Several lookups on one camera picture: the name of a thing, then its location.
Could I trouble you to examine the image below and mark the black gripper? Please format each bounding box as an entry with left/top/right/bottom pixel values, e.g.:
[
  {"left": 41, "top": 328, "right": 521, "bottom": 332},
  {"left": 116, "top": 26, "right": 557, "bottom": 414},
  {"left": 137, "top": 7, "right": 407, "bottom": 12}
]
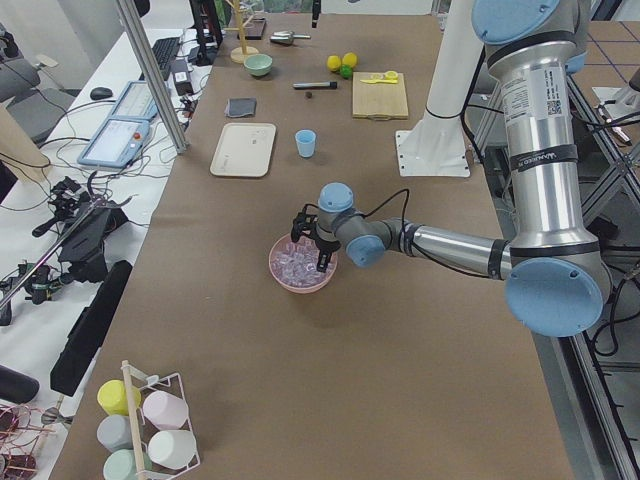
[{"left": 314, "top": 233, "right": 341, "bottom": 272}]

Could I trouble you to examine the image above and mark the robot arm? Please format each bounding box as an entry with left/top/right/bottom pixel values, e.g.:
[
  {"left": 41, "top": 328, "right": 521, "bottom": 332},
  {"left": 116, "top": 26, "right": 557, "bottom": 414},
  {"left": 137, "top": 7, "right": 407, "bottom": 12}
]
[{"left": 292, "top": 1, "right": 611, "bottom": 337}]

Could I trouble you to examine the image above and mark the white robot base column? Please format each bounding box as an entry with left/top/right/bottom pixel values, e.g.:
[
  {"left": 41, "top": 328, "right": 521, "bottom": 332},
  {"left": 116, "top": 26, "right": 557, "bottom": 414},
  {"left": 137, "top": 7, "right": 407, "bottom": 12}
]
[{"left": 396, "top": 0, "right": 483, "bottom": 178}]

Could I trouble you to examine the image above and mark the steel ice scoop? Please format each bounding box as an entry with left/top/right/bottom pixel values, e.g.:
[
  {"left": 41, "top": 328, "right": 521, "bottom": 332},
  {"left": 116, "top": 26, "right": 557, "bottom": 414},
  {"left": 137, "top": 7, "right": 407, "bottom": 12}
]
[{"left": 269, "top": 31, "right": 311, "bottom": 46}]

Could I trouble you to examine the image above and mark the light blue cup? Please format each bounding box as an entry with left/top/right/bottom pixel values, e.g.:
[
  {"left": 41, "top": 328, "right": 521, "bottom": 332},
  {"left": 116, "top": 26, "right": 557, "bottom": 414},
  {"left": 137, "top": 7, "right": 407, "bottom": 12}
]
[{"left": 294, "top": 129, "right": 317, "bottom": 159}]

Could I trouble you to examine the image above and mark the pink cup in rack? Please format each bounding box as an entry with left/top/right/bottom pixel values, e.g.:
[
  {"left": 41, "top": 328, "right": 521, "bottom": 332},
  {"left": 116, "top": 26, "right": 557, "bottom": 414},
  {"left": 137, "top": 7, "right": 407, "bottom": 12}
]
[{"left": 142, "top": 391, "right": 189, "bottom": 430}]

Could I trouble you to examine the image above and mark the white cup in rack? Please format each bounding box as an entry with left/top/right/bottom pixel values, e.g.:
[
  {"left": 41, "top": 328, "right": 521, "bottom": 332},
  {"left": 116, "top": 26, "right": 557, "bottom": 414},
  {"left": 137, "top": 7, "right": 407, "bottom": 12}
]
[{"left": 147, "top": 430, "right": 197, "bottom": 470}]

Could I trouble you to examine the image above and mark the yellow cup in rack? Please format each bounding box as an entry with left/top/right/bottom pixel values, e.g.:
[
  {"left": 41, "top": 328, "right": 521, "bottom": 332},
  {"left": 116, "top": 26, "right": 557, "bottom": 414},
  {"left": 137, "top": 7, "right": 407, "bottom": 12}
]
[{"left": 97, "top": 379, "right": 129, "bottom": 416}]

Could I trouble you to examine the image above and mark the grey cup in rack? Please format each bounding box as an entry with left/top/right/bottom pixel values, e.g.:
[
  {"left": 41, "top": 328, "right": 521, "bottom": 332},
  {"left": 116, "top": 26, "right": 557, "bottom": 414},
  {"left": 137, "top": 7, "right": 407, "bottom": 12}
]
[{"left": 96, "top": 415, "right": 133, "bottom": 453}]

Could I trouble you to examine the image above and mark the mint cup in rack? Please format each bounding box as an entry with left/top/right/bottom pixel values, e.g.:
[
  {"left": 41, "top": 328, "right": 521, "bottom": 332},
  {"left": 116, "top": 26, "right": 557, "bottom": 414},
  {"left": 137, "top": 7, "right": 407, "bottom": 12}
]
[{"left": 102, "top": 449, "right": 138, "bottom": 480}]

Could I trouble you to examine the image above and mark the pink bowl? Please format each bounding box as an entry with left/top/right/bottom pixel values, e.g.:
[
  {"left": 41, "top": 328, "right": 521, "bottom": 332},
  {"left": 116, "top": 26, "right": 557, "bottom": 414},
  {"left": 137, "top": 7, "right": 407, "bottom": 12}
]
[{"left": 268, "top": 233, "right": 339, "bottom": 295}]

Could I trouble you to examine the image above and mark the yellow lemon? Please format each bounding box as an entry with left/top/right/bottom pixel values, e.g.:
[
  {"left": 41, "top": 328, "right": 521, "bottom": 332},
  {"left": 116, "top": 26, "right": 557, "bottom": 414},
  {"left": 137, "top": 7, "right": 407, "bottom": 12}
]
[
  {"left": 341, "top": 52, "right": 358, "bottom": 69},
  {"left": 326, "top": 55, "right": 342, "bottom": 72}
]

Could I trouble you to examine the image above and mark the black glass rack tray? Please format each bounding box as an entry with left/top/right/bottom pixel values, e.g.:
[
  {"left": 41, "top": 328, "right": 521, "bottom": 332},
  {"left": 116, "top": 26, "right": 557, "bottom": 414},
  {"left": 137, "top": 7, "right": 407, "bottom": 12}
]
[{"left": 244, "top": 18, "right": 267, "bottom": 40}]

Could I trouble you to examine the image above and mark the green lime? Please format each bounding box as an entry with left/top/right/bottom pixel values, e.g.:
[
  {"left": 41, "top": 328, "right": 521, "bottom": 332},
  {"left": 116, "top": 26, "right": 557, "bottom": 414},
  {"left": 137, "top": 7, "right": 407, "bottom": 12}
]
[{"left": 340, "top": 65, "right": 353, "bottom": 80}]

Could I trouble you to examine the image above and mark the mint green bowl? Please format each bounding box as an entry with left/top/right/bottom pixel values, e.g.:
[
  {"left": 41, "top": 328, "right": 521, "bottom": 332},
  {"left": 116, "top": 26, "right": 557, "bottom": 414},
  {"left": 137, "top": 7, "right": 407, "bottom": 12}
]
[{"left": 243, "top": 53, "right": 273, "bottom": 78}]

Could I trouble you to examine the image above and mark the wooden mug tree stand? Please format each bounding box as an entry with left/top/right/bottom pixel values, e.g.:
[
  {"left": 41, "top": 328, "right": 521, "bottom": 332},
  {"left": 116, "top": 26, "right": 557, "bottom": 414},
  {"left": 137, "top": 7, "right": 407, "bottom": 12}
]
[{"left": 225, "top": 0, "right": 259, "bottom": 64}]

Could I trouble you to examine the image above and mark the yellow plastic knife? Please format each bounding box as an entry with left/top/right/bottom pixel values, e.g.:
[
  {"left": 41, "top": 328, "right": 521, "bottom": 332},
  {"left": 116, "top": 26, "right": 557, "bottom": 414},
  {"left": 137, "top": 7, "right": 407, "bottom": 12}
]
[{"left": 359, "top": 78, "right": 399, "bottom": 84}]

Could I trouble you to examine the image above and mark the wooden cutting board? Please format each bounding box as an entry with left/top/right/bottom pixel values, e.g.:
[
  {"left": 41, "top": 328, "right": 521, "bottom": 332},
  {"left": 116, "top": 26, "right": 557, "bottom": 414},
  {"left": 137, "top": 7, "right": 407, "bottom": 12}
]
[{"left": 352, "top": 72, "right": 409, "bottom": 120}]

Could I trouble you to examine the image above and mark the grey folded cloth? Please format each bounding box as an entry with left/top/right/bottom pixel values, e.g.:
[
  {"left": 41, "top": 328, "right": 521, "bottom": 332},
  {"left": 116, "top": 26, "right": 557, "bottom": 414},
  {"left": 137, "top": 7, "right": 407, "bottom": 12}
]
[{"left": 224, "top": 97, "right": 257, "bottom": 118}]

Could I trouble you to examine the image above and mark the cream rabbit tray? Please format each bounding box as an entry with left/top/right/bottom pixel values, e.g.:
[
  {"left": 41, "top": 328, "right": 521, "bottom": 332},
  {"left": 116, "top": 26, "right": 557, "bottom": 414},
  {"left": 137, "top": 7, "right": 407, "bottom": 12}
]
[{"left": 210, "top": 122, "right": 277, "bottom": 178}]

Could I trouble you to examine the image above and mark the black keyboard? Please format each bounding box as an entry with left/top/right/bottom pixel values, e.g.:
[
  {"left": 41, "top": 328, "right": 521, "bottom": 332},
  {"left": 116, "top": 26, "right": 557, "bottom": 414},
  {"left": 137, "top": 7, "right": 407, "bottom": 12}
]
[{"left": 152, "top": 37, "right": 181, "bottom": 80}]

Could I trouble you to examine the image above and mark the far teach pendant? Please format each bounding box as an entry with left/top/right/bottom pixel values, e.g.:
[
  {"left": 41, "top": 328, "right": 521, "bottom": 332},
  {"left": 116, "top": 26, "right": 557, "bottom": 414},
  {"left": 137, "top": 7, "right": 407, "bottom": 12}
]
[{"left": 110, "top": 81, "right": 158, "bottom": 121}]

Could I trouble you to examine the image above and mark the teach pendant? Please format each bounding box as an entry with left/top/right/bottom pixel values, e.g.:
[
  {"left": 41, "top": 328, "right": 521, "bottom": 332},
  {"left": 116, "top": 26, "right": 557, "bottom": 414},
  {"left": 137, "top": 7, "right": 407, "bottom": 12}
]
[
  {"left": 110, "top": 81, "right": 158, "bottom": 121},
  {"left": 77, "top": 118, "right": 150, "bottom": 169}
]

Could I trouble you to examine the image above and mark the black computer mouse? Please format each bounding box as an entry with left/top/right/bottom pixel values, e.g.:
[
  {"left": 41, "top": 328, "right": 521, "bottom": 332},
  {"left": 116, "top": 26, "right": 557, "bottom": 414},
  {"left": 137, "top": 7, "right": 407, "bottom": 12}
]
[{"left": 89, "top": 87, "right": 113, "bottom": 101}]

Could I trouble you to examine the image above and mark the near teach pendant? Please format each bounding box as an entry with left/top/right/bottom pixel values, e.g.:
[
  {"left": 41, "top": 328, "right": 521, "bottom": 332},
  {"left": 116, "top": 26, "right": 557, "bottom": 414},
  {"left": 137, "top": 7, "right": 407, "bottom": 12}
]
[{"left": 77, "top": 118, "right": 150, "bottom": 169}]

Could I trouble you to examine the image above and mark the black bar device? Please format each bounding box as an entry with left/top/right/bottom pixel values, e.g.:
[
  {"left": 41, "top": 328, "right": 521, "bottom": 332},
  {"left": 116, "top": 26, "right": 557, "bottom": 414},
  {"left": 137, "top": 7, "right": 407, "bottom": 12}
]
[{"left": 50, "top": 260, "right": 132, "bottom": 397}]

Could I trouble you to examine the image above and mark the aluminium frame post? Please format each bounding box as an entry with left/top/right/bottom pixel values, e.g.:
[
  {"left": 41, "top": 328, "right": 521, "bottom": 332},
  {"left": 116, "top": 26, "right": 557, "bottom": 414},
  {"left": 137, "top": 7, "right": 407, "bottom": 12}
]
[{"left": 115, "top": 0, "right": 188, "bottom": 155}]

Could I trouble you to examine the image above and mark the white wire cup rack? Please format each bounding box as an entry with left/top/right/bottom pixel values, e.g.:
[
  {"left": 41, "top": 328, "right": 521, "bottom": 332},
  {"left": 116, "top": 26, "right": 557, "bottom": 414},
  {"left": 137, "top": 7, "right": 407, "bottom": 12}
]
[{"left": 121, "top": 360, "right": 201, "bottom": 479}]

